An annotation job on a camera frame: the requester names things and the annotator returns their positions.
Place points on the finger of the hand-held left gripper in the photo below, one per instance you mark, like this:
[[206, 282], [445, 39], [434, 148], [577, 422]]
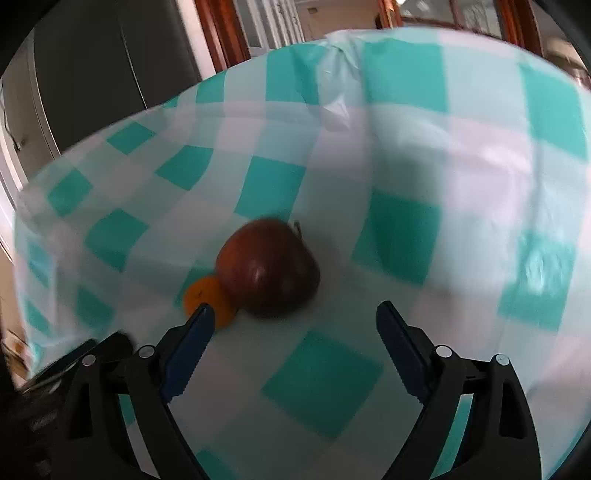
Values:
[[64, 369]]

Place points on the large dark red apple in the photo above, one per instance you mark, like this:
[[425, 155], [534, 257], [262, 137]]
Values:
[[268, 267]]

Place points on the wooden door frame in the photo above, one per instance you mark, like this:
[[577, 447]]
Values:
[[226, 32]]

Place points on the teal white checkered tablecloth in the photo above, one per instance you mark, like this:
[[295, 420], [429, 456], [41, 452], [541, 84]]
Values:
[[415, 184]]

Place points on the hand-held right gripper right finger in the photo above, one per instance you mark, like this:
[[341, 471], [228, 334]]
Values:
[[401, 350]]

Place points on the grey refrigerator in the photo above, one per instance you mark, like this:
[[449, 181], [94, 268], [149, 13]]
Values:
[[101, 60]]

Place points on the orange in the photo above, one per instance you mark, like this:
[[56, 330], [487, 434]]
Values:
[[203, 293]]

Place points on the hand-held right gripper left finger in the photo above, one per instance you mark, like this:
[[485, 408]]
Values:
[[187, 355]]

